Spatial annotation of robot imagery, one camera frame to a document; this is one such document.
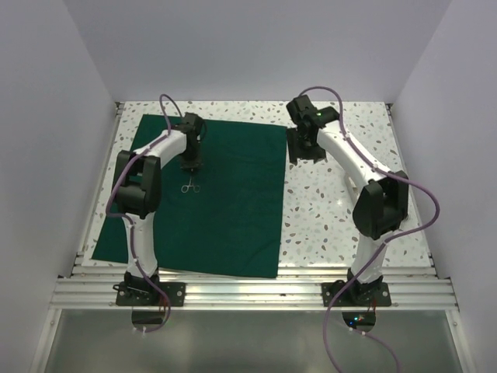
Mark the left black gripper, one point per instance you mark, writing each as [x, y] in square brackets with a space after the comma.
[194, 164]

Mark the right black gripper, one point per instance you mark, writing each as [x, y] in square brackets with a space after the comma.
[317, 154]

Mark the steel instrument tray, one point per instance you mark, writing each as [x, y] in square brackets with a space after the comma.
[352, 188]

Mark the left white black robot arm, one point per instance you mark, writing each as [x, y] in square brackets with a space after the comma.
[137, 193]

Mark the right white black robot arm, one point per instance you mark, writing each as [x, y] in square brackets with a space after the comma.
[379, 210]

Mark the green surgical cloth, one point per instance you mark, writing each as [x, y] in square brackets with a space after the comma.
[233, 225]

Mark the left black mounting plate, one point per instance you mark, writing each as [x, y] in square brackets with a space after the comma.
[176, 292]

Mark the black mounting plate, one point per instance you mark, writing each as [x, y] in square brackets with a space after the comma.
[357, 295]
[176, 292]

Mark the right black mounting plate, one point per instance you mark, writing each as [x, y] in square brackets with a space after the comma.
[357, 295]

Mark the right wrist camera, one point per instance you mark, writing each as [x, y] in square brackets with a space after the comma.
[299, 107]

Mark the aluminium rail frame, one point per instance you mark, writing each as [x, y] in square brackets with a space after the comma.
[318, 245]

